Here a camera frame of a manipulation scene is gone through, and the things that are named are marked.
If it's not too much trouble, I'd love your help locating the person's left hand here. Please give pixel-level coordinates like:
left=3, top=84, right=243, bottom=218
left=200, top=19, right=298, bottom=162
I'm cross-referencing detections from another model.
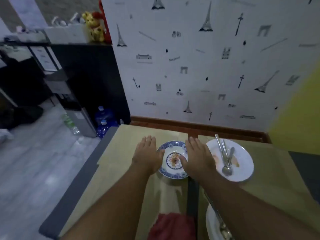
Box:
left=132, top=135, right=165, bottom=175

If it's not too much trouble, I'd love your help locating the person's right hand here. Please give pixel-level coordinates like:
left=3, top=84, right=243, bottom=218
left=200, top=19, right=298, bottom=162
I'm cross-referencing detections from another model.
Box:
left=179, top=136, right=218, bottom=183

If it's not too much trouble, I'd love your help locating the blue geometric rim plate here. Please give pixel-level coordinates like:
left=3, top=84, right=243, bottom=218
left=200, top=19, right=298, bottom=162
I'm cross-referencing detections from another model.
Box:
left=157, top=140, right=189, bottom=179

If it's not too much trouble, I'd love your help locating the steel fork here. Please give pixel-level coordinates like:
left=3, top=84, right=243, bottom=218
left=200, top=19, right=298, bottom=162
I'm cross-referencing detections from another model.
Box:
left=221, top=139, right=230, bottom=163

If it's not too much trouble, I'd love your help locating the steel spoon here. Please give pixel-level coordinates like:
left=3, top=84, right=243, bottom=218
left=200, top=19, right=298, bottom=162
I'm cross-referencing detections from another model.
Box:
left=222, top=147, right=235, bottom=177

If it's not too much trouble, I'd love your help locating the white plate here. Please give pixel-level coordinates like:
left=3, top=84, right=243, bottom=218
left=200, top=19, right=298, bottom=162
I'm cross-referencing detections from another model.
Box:
left=205, top=138, right=255, bottom=183
left=205, top=203, right=235, bottom=240

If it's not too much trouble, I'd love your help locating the pile of steel cutlery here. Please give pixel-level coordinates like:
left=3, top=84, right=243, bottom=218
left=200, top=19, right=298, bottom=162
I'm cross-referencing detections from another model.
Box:
left=204, top=191, right=234, bottom=240

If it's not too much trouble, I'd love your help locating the red cleaning cloth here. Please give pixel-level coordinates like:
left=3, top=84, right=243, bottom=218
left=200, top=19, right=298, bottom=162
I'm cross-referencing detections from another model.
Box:
left=147, top=213, right=197, bottom=240

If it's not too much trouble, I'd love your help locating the person's right forearm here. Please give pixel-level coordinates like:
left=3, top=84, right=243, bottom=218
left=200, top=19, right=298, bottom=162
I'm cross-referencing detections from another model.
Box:
left=197, top=172, right=320, bottom=240

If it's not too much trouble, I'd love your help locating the person's left forearm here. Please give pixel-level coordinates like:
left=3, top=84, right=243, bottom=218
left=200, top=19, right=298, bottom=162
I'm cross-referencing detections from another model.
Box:
left=60, top=163, right=160, bottom=240

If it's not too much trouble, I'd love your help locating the beige woven placemat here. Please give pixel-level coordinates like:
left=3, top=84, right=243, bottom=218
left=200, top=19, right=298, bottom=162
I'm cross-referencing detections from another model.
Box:
left=199, top=172, right=320, bottom=223
left=59, top=163, right=192, bottom=240
left=97, top=124, right=189, bottom=180
left=198, top=135, right=313, bottom=198

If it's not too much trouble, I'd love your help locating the brown wooden baseboard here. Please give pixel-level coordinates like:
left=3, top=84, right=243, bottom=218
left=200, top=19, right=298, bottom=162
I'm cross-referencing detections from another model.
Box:
left=130, top=115, right=272, bottom=144

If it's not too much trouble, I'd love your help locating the silver water dispenser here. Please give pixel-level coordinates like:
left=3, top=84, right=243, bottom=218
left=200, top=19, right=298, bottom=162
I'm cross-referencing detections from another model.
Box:
left=44, top=72, right=97, bottom=138

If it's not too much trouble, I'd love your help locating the green label plastic bottle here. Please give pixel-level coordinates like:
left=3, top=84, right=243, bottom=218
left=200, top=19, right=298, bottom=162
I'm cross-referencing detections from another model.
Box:
left=62, top=113, right=80, bottom=135

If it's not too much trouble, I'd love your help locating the black bag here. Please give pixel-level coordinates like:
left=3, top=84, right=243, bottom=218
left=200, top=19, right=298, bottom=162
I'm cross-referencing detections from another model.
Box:
left=0, top=105, right=44, bottom=129

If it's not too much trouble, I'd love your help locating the gold lucky cat figurine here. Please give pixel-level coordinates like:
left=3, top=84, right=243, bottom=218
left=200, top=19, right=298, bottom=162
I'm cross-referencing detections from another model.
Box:
left=82, top=11, right=105, bottom=43

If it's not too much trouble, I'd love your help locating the red ornament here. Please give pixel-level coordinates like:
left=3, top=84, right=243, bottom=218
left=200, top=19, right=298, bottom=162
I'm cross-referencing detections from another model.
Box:
left=92, top=0, right=112, bottom=44

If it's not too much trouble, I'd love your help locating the black shelf unit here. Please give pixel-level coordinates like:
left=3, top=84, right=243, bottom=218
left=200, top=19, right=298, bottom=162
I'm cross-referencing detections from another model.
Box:
left=0, top=40, right=63, bottom=108

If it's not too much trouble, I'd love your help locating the white box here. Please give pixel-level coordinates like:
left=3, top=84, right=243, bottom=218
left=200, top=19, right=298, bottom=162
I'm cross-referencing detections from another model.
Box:
left=45, top=23, right=88, bottom=44

